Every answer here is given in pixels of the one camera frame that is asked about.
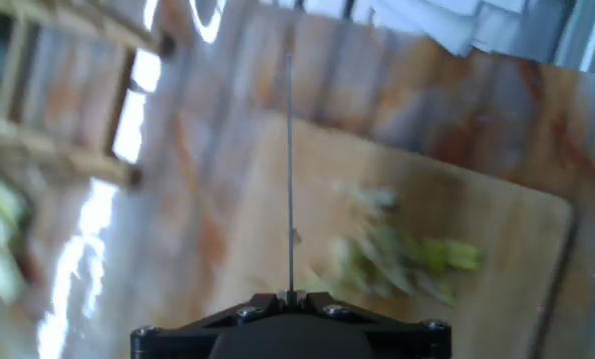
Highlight steel cleaver knife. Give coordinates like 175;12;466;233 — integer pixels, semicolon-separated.
284;53;295;306

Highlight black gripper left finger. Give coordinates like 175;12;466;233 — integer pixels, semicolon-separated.
131;292;289;359

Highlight wooden knife rack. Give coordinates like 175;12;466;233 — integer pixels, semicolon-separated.
0;0;176;190

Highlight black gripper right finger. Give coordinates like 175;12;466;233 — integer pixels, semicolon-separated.
292;292;451;359

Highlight white paper sheets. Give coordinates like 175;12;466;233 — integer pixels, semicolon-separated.
256;0;577;64

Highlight orange marble patterned mat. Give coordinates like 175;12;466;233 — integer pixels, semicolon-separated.
0;0;595;359

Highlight wooden cutting board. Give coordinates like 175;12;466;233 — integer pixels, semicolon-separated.
204;112;576;359

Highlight green scallion stalk piece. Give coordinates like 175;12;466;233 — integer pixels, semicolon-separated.
421;237;485;274

